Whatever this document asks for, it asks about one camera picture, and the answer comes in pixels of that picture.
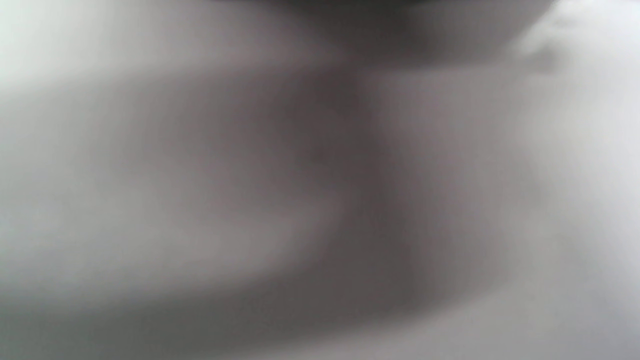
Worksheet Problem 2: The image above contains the person's left hand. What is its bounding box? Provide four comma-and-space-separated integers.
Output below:
210, 0, 551, 4

